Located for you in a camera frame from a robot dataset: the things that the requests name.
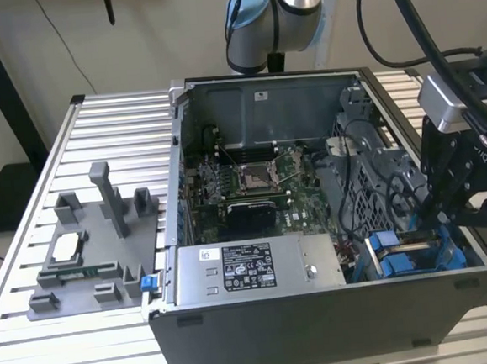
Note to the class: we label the green RAM stick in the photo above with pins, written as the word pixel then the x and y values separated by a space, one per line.
pixel 91 271

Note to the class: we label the black upright frame post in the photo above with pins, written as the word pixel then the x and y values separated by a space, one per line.
pixel 3 83

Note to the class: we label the black antenna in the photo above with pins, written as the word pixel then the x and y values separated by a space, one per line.
pixel 108 7

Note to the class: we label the grey parts rack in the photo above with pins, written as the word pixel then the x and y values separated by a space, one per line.
pixel 100 244

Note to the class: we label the thin locking lever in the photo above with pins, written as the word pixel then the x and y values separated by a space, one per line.
pixel 228 154

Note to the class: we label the silver power supply unit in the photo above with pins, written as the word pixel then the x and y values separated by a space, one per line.
pixel 258 267

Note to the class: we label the CPU socket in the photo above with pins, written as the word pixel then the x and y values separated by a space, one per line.
pixel 253 176

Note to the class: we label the hard disk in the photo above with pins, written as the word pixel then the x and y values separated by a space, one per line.
pixel 385 240

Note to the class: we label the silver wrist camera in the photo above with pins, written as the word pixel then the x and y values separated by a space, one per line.
pixel 443 99

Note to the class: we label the green motherboard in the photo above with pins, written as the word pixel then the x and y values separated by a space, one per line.
pixel 303 185

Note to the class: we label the black graphics card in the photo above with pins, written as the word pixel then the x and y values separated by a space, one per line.
pixel 250 217

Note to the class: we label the silver CPU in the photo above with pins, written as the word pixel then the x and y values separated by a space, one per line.
pixel 66 247

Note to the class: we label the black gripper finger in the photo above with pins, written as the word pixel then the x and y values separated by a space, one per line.
pixel 482 213
pixel 440 162

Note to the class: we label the blue case latch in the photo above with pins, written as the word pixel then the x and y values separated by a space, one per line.
pixel 149 282

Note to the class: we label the grey metal disk bay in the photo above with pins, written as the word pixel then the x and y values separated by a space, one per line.
pixel 365 176

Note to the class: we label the black RAM slots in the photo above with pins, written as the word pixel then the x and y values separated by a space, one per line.
pixel 245 150

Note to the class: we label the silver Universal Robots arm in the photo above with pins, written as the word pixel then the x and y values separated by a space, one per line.
pixel 298 17

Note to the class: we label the black open PC case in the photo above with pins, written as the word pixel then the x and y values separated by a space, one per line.
pixel 281 335

